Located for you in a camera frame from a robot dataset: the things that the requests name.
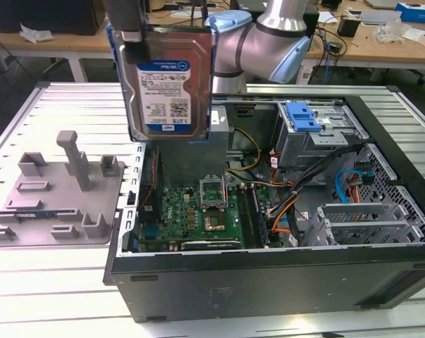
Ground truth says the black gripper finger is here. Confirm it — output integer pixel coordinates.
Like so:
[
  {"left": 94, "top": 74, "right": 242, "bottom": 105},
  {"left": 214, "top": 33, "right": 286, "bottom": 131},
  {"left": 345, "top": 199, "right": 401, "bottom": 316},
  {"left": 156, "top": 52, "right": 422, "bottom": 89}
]
[{"left": 105, "top": 0, "right": 153, "bottom": 67}]

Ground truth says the hard disk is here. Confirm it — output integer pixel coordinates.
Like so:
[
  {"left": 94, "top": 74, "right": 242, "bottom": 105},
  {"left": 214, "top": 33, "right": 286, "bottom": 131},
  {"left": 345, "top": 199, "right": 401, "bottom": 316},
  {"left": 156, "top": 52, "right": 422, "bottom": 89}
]
[{"left": 108, "top": 24, "right": 216, "bottom": 145}]

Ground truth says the blue data wire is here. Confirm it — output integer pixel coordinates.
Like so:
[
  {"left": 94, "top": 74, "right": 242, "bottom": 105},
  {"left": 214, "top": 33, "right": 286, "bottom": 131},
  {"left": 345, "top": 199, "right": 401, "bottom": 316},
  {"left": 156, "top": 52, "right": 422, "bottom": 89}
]
[{"left": 333, "top": 168, "right": 372, "bottom": 204}]

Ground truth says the multicoloured disk power wire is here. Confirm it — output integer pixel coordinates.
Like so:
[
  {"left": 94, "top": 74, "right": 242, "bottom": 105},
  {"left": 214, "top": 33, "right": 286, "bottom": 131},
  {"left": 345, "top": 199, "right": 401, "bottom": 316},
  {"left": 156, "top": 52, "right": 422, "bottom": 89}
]
[{"left": 347, "top": 160, "right": 375, "bottom": 204}]

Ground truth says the metal disk bay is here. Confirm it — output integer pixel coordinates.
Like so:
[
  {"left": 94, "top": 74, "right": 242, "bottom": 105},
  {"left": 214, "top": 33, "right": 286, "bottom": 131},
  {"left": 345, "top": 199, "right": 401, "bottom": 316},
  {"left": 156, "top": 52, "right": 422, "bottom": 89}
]
[{"left": 301, "top": 201, "right": 425, "bottom": 247}]

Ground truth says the large black box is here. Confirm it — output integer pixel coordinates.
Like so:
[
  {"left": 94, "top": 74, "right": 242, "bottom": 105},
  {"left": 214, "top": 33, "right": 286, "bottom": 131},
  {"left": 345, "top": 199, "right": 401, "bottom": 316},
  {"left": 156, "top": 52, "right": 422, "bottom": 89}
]
[{"left": 0, "top": 0, "right": 106, "bottom": 36}]

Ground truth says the crumpled clear plastic bag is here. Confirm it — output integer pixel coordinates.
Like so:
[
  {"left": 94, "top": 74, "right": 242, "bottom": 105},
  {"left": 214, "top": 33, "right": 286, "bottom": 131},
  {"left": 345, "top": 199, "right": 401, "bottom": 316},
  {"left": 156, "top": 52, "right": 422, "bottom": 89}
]
[{"left": 19, "top": 23, "right": 54, "bottom": 45}]

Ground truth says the black case fan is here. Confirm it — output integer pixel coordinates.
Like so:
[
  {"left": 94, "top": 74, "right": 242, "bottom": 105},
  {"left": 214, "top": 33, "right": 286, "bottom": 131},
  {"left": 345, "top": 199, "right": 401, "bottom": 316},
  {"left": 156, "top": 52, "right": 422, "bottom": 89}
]
[{"left": 140, "top": 146, "right": 164, "bottom": 226}]

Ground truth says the grey power supply unit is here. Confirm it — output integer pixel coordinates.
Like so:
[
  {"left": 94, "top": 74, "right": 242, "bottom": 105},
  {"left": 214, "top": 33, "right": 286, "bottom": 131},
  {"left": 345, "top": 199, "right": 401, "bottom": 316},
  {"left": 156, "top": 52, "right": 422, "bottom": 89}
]
[{"left": 155, "top": 105, "right": 231, "bottom": 187}]

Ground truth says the metal socket cover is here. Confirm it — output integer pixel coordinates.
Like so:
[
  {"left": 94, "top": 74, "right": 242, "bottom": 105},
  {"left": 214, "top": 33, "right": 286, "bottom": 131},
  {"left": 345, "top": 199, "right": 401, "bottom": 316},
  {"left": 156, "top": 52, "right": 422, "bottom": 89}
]
[{"left": 199, "top": 174, "right": 230, "bottom": 212}]

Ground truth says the blue plastic drive latch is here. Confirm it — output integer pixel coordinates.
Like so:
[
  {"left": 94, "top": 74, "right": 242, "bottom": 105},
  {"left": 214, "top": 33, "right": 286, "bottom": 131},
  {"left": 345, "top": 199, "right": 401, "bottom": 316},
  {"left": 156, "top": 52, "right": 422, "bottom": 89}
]
[{"left": 285, "top": 101, "right": 322, "bottom": 134}]

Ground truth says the green motherboard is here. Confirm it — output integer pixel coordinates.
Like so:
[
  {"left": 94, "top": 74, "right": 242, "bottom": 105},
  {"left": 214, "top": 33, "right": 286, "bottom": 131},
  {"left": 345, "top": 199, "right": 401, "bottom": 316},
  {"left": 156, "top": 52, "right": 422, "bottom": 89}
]
[{"left": 137, "top": 182, "right": 280, "bottom": 253}]

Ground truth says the grey parts rack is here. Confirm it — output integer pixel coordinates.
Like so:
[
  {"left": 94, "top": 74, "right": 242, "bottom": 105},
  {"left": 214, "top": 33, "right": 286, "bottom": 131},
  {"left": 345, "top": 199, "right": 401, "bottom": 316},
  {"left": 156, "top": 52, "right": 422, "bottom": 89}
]
[{"left": 0, "top": 130, "right": 125, "bottom": 249}]

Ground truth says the RAM stick on rack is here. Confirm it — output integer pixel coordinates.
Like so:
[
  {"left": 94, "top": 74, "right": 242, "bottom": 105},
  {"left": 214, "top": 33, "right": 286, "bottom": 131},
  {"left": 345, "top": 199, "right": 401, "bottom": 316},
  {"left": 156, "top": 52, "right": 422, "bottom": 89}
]
[{"left": 14, "top": 210, "right": 58, "bottom": 218}]

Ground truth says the small black cube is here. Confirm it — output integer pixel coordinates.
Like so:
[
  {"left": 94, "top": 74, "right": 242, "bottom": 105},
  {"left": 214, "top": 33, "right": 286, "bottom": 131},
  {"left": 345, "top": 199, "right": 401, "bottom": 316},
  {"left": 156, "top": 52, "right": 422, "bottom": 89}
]
[{"left": 337, "top": 15, "right": 358, "bottom": 38}]

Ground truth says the grey metal drive cage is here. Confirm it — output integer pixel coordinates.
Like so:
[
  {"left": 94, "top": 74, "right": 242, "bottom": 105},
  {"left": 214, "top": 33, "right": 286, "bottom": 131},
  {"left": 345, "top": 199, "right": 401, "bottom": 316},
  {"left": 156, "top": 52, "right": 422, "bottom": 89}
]
[{"left": 273, "top": 100, "right": 370, "bottom": 172}]

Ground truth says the CPU socket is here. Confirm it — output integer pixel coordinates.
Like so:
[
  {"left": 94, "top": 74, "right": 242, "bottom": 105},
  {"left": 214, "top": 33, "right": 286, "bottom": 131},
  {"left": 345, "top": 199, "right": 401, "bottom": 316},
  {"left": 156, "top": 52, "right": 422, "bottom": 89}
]
[{"left": 203, "top": 213, "right": 226, "bottom": 234}]

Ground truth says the installed RAM stick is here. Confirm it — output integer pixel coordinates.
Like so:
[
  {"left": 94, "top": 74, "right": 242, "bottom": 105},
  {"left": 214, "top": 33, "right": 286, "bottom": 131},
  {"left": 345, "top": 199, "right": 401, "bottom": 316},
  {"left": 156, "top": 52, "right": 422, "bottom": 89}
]
[{"left": 250, "top": 183, "right": 270, "bottom": 246}]

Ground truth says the black graphics card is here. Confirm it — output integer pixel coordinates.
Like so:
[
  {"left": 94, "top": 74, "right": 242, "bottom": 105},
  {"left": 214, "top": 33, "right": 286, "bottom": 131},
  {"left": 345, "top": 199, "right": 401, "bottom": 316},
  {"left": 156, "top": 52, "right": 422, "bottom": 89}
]
[{"left": 178, "top": 238, "right": 243, "bottom": 252}]

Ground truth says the flat white box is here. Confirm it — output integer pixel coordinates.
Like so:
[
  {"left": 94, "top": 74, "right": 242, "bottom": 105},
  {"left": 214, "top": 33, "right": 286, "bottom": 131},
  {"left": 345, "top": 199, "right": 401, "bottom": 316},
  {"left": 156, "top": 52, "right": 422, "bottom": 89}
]
[{"left": 358, "top": 9, "right": 398, "bottom": 26}]

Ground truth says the black PC case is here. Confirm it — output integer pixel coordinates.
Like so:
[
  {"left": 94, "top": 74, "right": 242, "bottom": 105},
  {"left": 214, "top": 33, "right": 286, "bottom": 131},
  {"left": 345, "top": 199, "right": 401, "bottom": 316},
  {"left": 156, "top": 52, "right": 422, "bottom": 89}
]
[{"left": 102, "top": 92, "right": 425, "bottom": 324}]

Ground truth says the blue cardboard box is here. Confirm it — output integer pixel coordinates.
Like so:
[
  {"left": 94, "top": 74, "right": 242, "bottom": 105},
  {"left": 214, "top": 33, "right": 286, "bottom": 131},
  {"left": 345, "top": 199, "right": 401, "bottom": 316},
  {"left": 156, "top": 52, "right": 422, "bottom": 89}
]
[{"left": 395, "top": 1, "right": 425, "bottom": 24}]

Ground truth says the yellow wire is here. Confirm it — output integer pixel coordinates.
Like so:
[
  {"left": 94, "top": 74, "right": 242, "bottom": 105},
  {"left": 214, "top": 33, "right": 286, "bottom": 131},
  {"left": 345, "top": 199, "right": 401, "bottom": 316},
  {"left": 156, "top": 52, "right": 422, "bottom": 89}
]
[{"left": 226, "top": 127, "right": 263, "bottom": 173}]

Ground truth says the blue hanging cable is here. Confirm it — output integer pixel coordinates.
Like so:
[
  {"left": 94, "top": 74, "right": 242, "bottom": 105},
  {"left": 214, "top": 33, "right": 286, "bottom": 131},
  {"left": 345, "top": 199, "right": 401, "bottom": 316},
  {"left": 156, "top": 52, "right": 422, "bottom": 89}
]
[{"left": 323, "top": 38, "right": 333, "bottom": 85}]

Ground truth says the black sleeved cable bundle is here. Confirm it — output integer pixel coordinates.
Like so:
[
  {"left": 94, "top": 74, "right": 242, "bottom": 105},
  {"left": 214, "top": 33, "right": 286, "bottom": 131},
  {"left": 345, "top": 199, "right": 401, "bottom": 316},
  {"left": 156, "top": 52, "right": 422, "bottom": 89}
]
[{"left": 285, "top": 142, "right": 370, "bottom": 247}]

